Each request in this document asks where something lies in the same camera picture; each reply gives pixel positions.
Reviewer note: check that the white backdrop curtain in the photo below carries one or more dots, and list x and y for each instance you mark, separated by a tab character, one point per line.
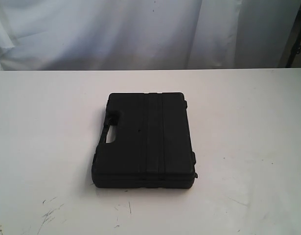
143	34

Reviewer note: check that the black metal stand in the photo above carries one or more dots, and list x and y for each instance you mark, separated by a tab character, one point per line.
296	47

